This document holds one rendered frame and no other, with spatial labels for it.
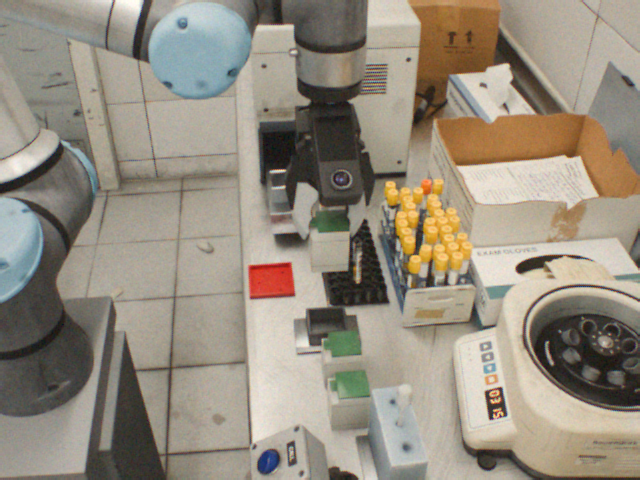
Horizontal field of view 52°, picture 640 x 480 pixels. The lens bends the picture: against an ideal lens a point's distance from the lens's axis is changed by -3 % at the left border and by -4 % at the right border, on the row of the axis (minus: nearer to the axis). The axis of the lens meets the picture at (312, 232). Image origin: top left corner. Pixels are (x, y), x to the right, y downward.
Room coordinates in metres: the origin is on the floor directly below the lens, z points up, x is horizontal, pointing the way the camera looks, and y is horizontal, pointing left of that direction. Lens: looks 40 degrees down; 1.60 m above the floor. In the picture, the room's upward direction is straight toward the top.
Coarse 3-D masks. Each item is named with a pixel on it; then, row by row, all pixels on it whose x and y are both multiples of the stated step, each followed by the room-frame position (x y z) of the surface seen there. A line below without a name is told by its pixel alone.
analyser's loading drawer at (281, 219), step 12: (264, 156) 1.04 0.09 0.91; (276, 156) 1.04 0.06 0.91; (288, 156) 1.04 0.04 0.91; (276, 168) 1.00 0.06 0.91; (276, 180) 0.95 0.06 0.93; (276, 192) 0.90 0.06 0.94; (276, 204) 0.90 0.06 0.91; (288, 204) 0.90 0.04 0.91; (276, 216) 0.84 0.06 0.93; (288, 216) 0.85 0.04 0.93; (276, 228) 0.84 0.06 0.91; (288, 228) 0.85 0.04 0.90
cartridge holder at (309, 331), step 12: (312, 312) 0.66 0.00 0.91; (324, 312) 0.66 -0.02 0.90; (336, 312) 0.66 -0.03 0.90; (300, 324) 0.65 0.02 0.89; (312, 324) 0.65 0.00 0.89; (324, 324) 0.65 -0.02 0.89; (336, 324) 0.65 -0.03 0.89; (348, 324) 0.65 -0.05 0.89; (300, 336) 0.63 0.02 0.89; (312, 336) 0.62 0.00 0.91; (324, 336) 0.62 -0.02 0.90; (300, 348) 0.61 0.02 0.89; (312, 348) 0.61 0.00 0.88
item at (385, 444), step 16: (384, 400) 0.46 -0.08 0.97; (384, 416) 0.44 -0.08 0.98; (368, 432) 0.47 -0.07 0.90; (384, 432) 0.42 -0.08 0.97; (400, 432) 0.42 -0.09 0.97; (416, 432) 0.42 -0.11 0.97; (368, 448) 0.45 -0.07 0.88; (384, 448) 0.40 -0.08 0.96; (400, 448) 0.40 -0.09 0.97; (416, 448) 0.40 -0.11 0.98; (368, 464) 0.43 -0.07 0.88; (384, 464) 0.40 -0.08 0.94; (400, 464) 0.38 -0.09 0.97; (416, 464) 0.38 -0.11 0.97
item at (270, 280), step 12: (264, 264) 0.78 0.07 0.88; (276, 264) 0.78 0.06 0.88; (288, 264) 0.79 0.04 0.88; (252, 276) 0.76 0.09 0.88; (264, 276) 0.76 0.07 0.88; (276, 276) 0.76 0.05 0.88; (288, 276) 0.76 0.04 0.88; (252, 288) 0.74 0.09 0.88; (264, 288) 0.74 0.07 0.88; (276, 288) 0.74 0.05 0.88; (288, 288) 0.74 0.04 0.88
